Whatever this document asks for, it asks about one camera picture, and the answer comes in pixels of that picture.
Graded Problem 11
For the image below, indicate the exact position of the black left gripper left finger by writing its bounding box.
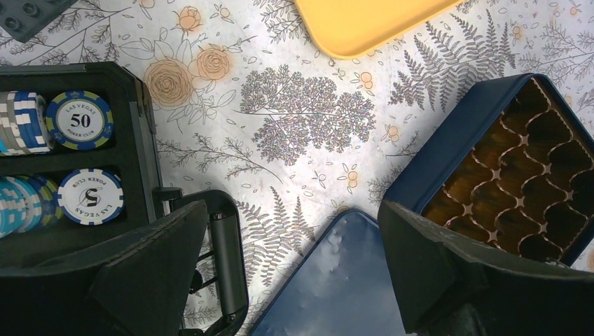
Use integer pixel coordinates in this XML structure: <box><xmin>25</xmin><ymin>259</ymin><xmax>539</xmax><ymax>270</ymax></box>
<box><xmin>1</xmin><ymin>201</ymin><xmax>208</xmax><ymax>335</ymax></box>

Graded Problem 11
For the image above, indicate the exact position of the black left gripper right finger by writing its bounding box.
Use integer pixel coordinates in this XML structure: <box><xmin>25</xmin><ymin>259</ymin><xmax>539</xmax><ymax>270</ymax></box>
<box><xmin>378</xmin><ymin>201</ymin><xmax>593</xmax><ymax>335</ymax></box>

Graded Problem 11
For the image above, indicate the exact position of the blue tin with brown insert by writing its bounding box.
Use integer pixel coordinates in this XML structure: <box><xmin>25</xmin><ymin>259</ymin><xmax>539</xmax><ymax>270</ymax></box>
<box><xmin>384</xmin><ymin>73</ymin><xmax>593</xmax><ymax>272</ymax></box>

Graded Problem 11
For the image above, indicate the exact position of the white blue poker chip 5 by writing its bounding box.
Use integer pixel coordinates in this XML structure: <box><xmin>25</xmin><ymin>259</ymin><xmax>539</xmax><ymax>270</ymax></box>
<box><xmin>57</xmin><ymin>168</ymin><xmax>125</xmax><ymax>226</ymax></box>

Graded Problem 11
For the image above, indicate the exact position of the blue tin lid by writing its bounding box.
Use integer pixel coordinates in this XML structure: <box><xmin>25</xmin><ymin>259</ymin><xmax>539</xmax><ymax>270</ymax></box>
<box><xmin>249</xmin><ymin>210</ymin><xmax>406</xmax><ymax>335</ymax></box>

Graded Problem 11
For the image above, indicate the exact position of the black poker chip case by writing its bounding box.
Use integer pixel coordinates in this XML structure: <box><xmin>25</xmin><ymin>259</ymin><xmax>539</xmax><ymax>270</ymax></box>
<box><xmin>0</xmin><ymin>61</ymin><xmax>250</xmax><ymax>336</ymax></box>

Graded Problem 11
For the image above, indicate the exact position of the blue poker chip 50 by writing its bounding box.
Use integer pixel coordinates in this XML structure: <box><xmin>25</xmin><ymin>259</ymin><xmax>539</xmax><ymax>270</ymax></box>
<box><xmin>45</xmin><ymin>90</ymin><xmax>114</xmax><ymax>151</ymax></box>

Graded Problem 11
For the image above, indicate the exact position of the floral table cloth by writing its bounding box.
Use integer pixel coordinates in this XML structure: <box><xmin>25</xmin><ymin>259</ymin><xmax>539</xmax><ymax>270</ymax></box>
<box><xmin>1</xmin><ymin>1</ymin><xmax>593</xmax><ymax>335</ymax></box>

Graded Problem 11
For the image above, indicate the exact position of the yellow plastic tray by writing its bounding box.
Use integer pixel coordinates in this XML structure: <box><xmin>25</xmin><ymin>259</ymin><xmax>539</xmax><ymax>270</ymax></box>
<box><xmin>294</xmin><ymin>0</ymin><xmax>460</xmax><ymax>60</ymax></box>

